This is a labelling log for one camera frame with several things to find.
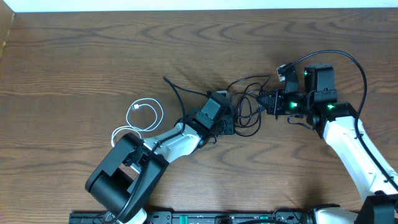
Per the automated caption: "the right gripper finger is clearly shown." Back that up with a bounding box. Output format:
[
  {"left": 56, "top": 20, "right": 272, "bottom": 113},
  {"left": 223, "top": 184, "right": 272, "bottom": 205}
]
[
  {"left": 256, "top": 98, "right": 274, "bottom": 114},
  {"left": 256, "top": 91, "right": 273, "bottom": 101}
]

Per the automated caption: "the left camera black cable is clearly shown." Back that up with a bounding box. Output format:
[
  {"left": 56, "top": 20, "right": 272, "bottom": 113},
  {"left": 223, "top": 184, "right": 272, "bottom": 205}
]
[{"left": 105, "top": 76, "right": 209, "bottom": 224}]

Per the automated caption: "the camera black cable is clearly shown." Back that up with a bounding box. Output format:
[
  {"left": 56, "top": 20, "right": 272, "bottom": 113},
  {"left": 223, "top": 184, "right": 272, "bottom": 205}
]
[
  {"left": 285, "top": 50, "right": 398, "bottom": 192},
  {"left": 105, "top": 76, "right": 209, "bottom": 224}
]

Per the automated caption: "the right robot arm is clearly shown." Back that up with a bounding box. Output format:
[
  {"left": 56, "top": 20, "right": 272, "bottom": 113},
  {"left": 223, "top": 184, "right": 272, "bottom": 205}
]
[{"left": 256, "top": 64, "right": 397, "bottom": 223}]

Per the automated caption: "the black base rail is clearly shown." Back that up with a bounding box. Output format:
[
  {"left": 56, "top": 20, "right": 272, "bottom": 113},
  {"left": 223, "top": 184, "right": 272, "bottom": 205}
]
[{"left": 68, "top": 208, "right": 315, "bottom": 224}]

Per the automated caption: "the right camera black cable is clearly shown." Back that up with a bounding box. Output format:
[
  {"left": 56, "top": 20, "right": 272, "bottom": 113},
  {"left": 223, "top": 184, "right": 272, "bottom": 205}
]
[{"left": 285, "top": 50, "right": 398, "bottom": 192}]

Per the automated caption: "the white USB cable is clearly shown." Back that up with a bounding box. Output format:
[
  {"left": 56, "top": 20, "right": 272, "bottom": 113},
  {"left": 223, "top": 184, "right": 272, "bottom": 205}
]
[{"left": 111, "top": 98, "right": 165, "bottom": 147}]

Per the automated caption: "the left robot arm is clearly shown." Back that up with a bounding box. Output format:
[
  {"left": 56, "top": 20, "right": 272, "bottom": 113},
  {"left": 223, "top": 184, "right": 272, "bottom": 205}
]
[{"left": 85, "top": 90, "right": 236, "bottom": 223}]

